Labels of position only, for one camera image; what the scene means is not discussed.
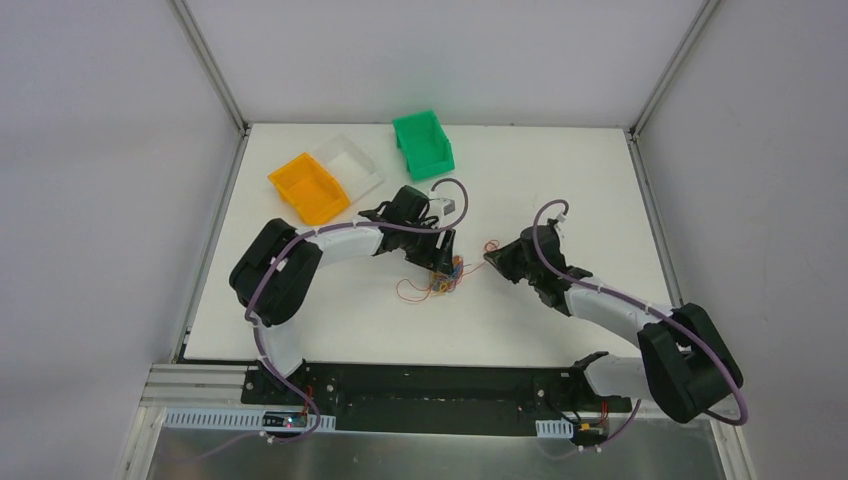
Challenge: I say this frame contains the orange cable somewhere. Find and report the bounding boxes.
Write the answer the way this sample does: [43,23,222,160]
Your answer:
[396,239,501,304]

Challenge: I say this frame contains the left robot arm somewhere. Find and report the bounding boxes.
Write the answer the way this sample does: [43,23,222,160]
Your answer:
[228,185,456,405]

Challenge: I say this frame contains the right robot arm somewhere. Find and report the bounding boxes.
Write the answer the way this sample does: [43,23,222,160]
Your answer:
[484,225,747,423]

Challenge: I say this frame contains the white translucent bin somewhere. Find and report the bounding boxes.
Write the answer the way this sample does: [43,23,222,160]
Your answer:
[308,133,385,203]

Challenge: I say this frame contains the green plastic bin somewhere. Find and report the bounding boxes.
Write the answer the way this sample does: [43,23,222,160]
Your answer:
[392,110,455,182]

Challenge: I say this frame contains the yellow plastic bin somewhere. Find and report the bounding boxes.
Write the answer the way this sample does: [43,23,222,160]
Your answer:
[268,152,351,226]

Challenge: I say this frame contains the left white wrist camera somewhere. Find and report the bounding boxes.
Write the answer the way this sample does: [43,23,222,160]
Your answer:
[426,193,456,218]

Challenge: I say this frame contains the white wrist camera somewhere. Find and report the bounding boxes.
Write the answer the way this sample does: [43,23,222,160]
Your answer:
[426,193,456,218]
[549,212,567,235]

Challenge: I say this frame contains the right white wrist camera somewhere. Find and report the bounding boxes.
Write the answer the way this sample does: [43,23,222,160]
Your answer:
[549,212,567,235]

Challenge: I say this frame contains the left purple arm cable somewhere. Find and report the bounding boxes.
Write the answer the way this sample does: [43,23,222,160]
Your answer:
[243,177,470,446]

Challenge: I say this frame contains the right white cable duct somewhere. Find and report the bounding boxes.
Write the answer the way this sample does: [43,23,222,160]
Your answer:
[535,419,574,439]

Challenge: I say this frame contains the white cable duct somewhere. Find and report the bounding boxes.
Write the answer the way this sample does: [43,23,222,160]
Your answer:
[535,419,574,439]
[163,408,336,433]

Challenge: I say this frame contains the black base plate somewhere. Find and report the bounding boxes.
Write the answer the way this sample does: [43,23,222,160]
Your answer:
[241,362,632,437]

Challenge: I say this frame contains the left aluminium frame rail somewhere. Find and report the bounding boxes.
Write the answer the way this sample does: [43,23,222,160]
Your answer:
[167,0,249,137]

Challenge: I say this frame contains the aluminium frame rail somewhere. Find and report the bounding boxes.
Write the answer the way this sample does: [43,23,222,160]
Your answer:
[629,0,723,141]
[167,0,249,137]

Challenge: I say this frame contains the left white cable duct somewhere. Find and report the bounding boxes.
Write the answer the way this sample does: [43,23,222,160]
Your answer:
[163,408,336,433]

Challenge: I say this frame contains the right aluminium frame rail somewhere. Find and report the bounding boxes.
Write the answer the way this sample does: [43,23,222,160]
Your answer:
[629,0,723,141]

